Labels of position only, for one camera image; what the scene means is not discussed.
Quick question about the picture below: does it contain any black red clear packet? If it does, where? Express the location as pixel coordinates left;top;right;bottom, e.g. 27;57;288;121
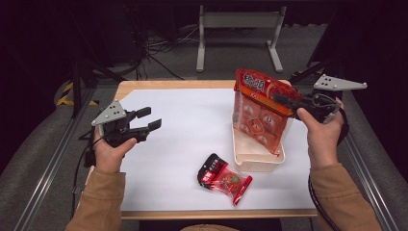
196;152;254;207

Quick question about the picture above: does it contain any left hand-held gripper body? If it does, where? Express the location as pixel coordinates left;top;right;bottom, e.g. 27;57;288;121
90;99;149;149

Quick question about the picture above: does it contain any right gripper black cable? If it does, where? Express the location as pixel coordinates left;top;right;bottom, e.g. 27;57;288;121
307;105;351;231

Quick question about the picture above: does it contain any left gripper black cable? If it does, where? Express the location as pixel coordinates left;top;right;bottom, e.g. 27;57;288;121
70;128;105;220

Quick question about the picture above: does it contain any black tripod stand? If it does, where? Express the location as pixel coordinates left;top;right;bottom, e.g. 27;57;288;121
288;54;345;87
70;47;129;119

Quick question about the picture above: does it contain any bundle of floor cables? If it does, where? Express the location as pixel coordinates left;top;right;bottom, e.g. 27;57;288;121
126;18;201;81

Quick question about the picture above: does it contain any person's left hand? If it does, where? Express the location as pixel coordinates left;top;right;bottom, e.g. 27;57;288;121
91;127;138;175

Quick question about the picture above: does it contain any white plastic divided bin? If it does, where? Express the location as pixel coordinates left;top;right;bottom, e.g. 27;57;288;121
231;119;293;173

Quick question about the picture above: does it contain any white metal stand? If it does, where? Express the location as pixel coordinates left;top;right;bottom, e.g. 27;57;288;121
195;5;288;73

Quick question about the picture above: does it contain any orange red soup base packet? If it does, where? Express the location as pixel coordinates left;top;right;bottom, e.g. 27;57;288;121
232;68;303;157

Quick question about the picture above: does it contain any white table mat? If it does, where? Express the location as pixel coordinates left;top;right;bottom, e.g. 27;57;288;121
119;88;318;213

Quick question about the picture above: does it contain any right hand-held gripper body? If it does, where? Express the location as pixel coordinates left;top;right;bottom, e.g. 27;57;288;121
299;73;369;125

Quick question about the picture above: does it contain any person's right hand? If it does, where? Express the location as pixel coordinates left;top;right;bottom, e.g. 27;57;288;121
295;97;345;171

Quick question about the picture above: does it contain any metal floor rail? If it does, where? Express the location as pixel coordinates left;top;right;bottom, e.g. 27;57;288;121
344;133;401;231
12;87;98;231

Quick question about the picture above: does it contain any yellow black floor tape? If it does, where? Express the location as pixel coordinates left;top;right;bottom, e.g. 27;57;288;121
55;81;99;108

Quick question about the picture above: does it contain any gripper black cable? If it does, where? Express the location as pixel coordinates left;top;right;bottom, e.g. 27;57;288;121
70;128;105;220
307;105;351;231

